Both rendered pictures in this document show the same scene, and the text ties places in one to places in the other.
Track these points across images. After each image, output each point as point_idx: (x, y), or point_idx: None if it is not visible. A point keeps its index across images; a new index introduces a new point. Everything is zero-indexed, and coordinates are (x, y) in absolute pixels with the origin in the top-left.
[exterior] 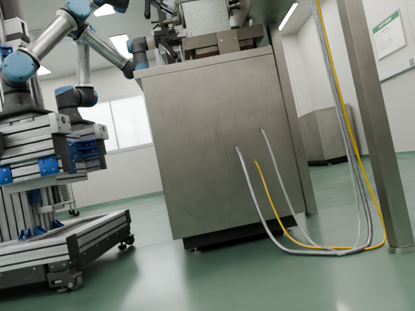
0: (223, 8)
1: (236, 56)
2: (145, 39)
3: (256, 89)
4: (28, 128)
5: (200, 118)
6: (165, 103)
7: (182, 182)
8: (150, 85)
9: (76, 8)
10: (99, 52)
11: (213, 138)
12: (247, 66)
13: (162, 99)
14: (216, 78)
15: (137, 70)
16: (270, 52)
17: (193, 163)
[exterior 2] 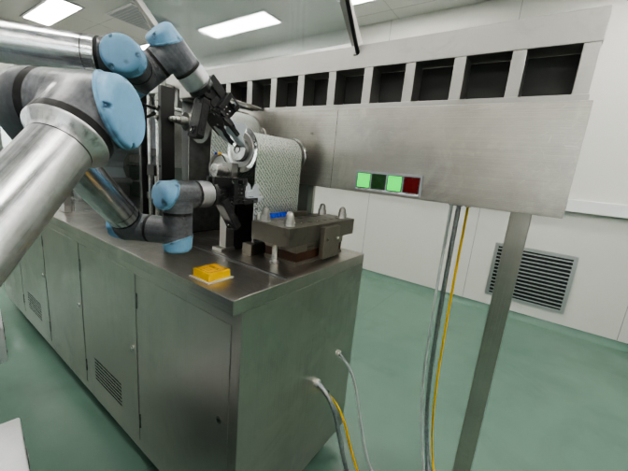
0: (297, 164)
1: (341, 267)
2: (202, 193)
3: (345, 306)
4: None
5: (295, 359)
6: (265, 349)
7: (259, 462)
8: (252, 323)
9: (125, 125)
10: (83, 192)
11: (302, 380)
12: (345, 280)
13: (263, 343)
14: (321, 298)
15: (176, 249)
16: (362, 262)
17: (276, 426)
